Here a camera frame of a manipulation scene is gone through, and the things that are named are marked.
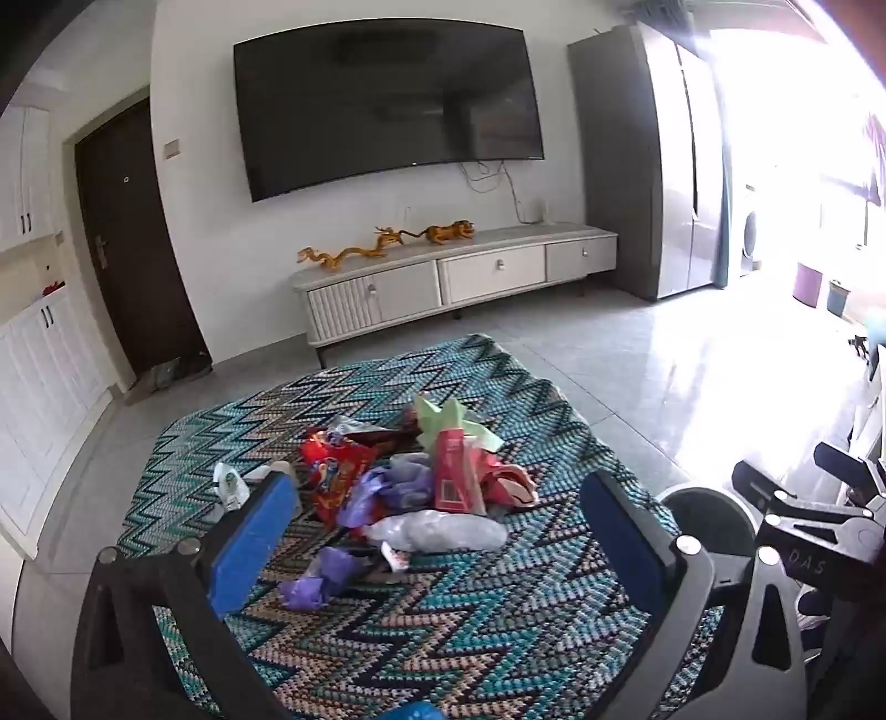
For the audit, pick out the small dark toy figure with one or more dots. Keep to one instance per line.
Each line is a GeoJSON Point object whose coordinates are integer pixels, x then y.
{"type": "Point", "coordinates": [858, 346]}

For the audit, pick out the zigzag knitted table cloth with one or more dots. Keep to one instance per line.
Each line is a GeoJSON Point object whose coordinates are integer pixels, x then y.
{"type": "Point", "coordinates": [443, 637]}

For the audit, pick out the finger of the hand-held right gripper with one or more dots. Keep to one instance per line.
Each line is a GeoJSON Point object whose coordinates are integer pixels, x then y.
{"type": "Point", "coordinates": [848, 464]}
{"type": "Point", "coordinates": [758, 484]}

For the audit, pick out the dark brown wrapper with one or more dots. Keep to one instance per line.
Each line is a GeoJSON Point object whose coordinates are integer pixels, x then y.
{"type": "Point", "coordinates": [377, 436]}

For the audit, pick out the washing machine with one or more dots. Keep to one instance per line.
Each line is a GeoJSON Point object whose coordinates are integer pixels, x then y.
{"type": "Point", "coordinates": [749, 232]}

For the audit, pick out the white floor cabinet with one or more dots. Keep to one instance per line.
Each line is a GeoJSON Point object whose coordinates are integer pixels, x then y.
{"type": "Point", "coordinates": [41, 415]}

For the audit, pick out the lavender plastic bag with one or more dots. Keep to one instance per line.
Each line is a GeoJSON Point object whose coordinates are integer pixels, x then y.
{"type": "Point", "coordinates": [412, 481]}

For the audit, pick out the golden tiger figurine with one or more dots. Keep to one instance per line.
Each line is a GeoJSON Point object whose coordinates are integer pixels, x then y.
{"type": "Point", "coordinates": [450, 232]}

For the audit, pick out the white television cabinet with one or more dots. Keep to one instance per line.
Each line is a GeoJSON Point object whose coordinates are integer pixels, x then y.
{"type": "Point", "coordinates": [443, 284]}

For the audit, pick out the red paper bag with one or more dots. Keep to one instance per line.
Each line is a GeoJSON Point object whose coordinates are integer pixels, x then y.
{"type": "Point", "coordinates": [509, 484]}

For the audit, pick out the wall-mounted black television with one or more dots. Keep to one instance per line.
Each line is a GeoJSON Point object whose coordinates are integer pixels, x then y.
{"type": "Point", "coordinates": [387, 104]}

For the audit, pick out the white wall cabinet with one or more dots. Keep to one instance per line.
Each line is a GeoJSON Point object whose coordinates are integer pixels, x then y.
{"type": "Point", "coordinates": [24, 180]}

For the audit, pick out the golden dragon figurine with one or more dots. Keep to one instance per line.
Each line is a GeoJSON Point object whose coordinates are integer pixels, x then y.
{"type": "Point", "coordinates": [332, 257]}
{"type": "Point", "coordinates": [391, 241]}

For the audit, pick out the white side furniture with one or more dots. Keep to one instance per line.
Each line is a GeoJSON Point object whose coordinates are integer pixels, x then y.
{"type": "Point", "coordinates": [869, 415]}

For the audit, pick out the teal bucket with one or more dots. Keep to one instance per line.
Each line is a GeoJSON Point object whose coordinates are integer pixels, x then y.
{"type": "Point", "coordinates": [839, 298]}

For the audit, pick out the crumpled purple wrapper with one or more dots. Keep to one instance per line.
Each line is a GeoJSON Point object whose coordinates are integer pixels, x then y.
{"type": "Point", "coordinates": [325, 578]}

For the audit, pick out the clear plastic bag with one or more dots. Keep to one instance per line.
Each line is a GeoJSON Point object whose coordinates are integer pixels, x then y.
{"type": "Point", "coordinates": [436, 533]}

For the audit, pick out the red snack bag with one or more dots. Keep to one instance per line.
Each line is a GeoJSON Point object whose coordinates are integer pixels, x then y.
{"type": "Point", "coordinates": [332, 474]}

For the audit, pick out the wall switch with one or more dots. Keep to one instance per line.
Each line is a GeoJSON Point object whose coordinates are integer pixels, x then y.
{"type": "Point", "coordinates": [172, 149]}

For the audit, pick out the dark brown door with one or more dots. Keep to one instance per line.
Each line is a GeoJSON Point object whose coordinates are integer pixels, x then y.
{"type": "Point", "coordinates": [138, 242]}

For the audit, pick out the crumpled green paper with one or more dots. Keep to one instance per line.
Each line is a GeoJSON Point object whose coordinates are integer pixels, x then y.
{"type": "Point", "coordinates": [450, 415]}

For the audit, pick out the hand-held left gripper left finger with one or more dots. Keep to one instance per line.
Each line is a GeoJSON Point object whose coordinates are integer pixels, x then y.
{"type": "Point", "coordinates": [253, 540]}

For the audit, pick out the white wrapper with red print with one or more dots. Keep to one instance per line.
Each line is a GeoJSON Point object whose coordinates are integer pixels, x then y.
{"type": "Point", "coordinates": [396, 557]}

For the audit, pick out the shoes by door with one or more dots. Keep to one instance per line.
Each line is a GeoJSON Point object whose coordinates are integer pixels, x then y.
{"type": "Point", "coordinates": [180, 367]}

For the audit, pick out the grey refrigerator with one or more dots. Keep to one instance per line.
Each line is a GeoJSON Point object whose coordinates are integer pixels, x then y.
{"type": "Point", "coordinates": [650, 166]}

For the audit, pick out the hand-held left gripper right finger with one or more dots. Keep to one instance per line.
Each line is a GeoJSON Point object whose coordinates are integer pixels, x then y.
{"type": "Point", "coordinates": [623, 533]}

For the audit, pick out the white and green wrapper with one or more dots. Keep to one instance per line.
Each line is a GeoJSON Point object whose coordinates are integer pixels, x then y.
{"type": "Point", "coordinates": [232, 488]}

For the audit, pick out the red pink box wrapper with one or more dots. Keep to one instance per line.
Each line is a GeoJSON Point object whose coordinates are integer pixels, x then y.
{"type": "Point", "coordinates": [453, 478]}

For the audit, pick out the purple bucket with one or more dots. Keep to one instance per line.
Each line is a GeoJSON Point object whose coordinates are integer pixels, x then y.
{"type": "Point", "coordinates": [808, 284]}

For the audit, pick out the white router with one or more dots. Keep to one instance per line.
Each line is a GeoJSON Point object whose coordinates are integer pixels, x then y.
{"type": "Point", "coordinates": [536, 211]}

